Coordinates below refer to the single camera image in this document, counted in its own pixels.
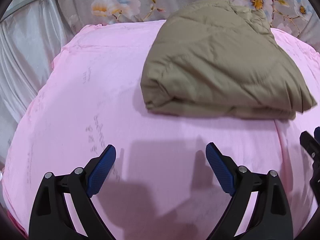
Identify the pink bed sheet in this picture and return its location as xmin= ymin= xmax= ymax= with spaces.
xmin=2 ymin=21 xmax=319 ymax=239

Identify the silver satin curtain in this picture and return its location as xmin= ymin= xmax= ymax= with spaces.
xmin=1 ymin=0 xmax=73 ymax=166

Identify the khaki quilted puffer jacket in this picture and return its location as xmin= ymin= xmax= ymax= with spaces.
xmin=140 ymin=0 xmax=317 ymax=119

